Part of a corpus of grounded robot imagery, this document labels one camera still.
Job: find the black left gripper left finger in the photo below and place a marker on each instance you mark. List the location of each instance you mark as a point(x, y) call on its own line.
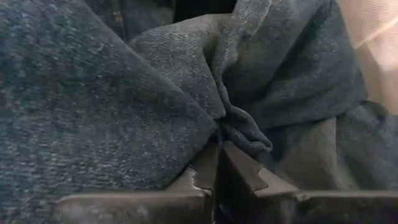
point(140, 208)

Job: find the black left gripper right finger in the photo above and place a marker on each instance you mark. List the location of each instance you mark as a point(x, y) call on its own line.
point(311, 208)

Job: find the dark blue denim garment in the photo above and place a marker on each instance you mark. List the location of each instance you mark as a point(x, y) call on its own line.
point(93, 93)

